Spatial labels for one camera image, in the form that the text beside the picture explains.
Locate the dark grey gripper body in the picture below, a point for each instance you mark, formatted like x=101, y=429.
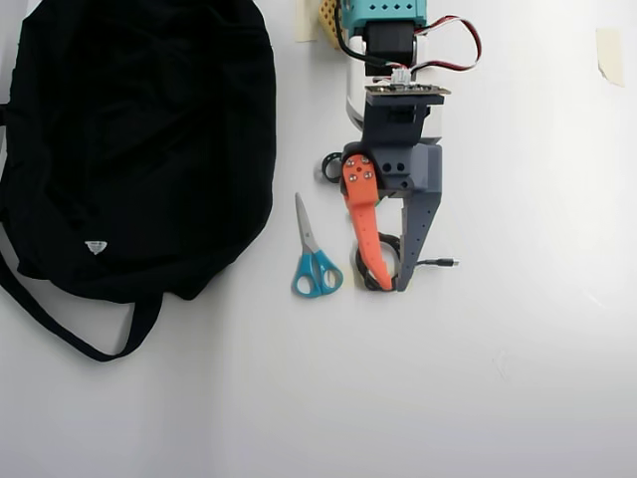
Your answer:
x=417, y=171

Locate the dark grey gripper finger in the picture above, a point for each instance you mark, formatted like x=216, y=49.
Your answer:
x=415, y=224

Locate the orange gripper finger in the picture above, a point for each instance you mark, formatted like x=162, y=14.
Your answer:
x=363, y=219

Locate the white teal grey robot arm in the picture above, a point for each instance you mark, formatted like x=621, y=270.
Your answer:
x=383, y=15

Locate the black fabric bag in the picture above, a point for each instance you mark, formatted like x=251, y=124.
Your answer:
x=124, y=149

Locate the yellow perforated base block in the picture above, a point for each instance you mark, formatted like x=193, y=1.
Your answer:
x=327, y=15

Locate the beige masking tape strip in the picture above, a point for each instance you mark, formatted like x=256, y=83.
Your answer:
x=306, y=25
x=609, y=55

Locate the wrist camera circuit board module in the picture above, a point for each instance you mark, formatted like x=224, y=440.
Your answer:
x=393, y=119

